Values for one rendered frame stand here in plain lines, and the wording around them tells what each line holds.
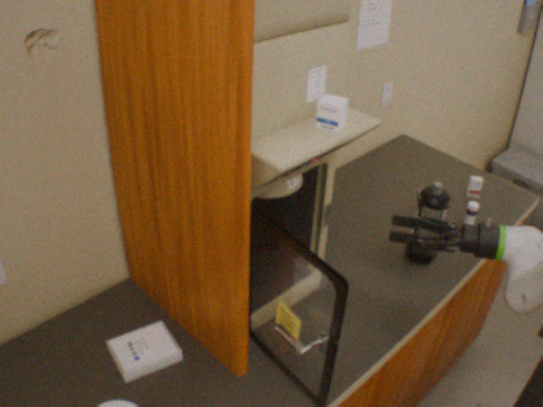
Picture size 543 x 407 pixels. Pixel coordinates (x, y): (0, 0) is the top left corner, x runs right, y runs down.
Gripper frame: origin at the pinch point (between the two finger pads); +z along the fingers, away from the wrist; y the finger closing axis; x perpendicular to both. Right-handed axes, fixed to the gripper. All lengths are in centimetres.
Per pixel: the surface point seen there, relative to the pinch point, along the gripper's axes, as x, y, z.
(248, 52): -50, 47, 26
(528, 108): 19, -265, -85
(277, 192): -13.2, 17.1, 28.8
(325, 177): -11.9, 1.4, 20.6
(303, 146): -29.3, 29.4, 20.5
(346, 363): 28.4, 23.5, 7.6
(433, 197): -1.8, -20.0, -8.7
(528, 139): 43, -266, -89
